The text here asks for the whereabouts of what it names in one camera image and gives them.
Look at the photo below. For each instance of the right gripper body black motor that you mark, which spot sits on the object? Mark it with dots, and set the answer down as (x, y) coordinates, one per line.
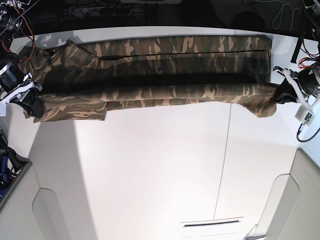
(19, 87)

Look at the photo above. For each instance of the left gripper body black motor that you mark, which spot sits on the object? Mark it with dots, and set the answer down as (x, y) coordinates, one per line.
(306, 84)

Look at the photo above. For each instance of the camouflage T-shirt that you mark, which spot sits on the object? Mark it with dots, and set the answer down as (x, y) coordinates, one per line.
(86, 81)

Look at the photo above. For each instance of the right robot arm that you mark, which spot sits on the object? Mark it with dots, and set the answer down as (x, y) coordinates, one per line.
(12, 21)

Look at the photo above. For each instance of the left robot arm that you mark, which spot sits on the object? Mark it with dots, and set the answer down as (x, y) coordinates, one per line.
(310, 18)

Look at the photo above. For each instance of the blue and black items bin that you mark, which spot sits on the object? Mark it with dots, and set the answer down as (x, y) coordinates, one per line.
(11, 165)

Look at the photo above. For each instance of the black power strip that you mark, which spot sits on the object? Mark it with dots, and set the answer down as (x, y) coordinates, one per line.
(94, 11)

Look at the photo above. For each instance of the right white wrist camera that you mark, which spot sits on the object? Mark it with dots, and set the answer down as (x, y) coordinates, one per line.
(3, 108)

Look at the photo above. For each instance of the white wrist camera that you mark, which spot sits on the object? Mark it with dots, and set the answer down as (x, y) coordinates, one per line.
(304, 116)
(3, 108)

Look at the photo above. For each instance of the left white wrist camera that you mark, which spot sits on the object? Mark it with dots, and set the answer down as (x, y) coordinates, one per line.
(304, 116)

